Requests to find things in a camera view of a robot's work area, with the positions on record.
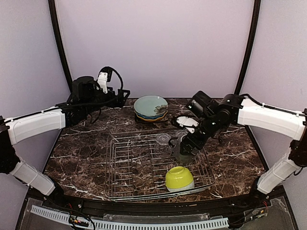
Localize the grey mug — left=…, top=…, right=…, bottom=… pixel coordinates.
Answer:
left=168, top=135, right=193, bottom=165

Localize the lime green bowl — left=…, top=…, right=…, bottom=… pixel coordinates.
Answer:
left=165, top=166, right=195, bottom=192

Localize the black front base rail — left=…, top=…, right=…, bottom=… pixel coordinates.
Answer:
left=26, top=186, right=297, bottom=230

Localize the clear glass right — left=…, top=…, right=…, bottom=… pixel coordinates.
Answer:
left=175, top=130, right=187, bottom=138

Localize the light green flower plate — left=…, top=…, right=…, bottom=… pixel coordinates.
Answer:
left=134, top=95, right=168, bottom=116

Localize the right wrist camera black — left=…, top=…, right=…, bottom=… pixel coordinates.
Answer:
left=171, top=116, right=199, bottom=133

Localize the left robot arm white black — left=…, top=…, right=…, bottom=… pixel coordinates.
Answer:
left=0, top=72, right=130, bottom=196

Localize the yellow dotted plate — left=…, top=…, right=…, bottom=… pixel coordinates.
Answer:
left=136, top=116, right=163, bottom=122

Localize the blue dotted plate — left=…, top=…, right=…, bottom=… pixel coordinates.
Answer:
left=135, top=112, right=167, bottom=119

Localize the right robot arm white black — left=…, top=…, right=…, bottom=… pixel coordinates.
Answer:
left=176, top=91, right=307, bottom=195

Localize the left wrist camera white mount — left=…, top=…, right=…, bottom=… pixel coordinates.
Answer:
left=96, top=66, right=124, bottom=94

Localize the right black frame post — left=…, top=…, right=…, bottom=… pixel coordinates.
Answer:
left=234, top=0, right=261, bottom=95

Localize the clear glass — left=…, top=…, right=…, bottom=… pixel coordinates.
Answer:
left=155, top=133, right=171, bottom=153
left=175, top=130, right=187, bottom=138

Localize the black frame post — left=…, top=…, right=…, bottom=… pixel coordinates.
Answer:
left=234, top=0, right=261, bottom=95
left=48, top=0, right=72, bottom=92

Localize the clear glass left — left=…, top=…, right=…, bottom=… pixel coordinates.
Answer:
left=155, top=133, right=171, bottom=153

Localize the left black frame post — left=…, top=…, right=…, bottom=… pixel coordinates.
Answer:
left=48, top=0, right=72, bottom=92

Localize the white slotted cable duct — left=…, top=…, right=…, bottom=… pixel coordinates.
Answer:
left=30, top=205, right=229, bottom=230

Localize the wire dish rack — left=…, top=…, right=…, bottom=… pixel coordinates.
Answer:
left=105, top=128, right=215, bottom=201

